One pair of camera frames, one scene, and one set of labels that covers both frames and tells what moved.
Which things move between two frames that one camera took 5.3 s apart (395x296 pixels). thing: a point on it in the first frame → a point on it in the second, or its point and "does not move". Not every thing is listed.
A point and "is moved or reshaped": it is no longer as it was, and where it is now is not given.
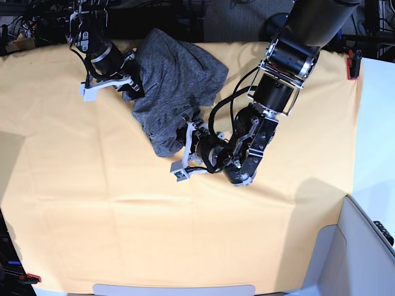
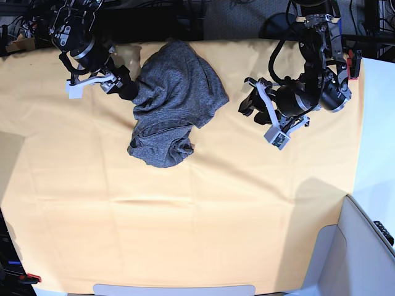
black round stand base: (272, 26) does not move
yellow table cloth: (91, 203) does not move
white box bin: (351, 258) does not move
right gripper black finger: (181, 134) → (253, 101)
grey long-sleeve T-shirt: (179, 79) is moved or reshaped
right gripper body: (201, 151) → (292, 103)
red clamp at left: (30, 279) does not move
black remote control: (385, 232) does not move
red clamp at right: (353, 65) does not move
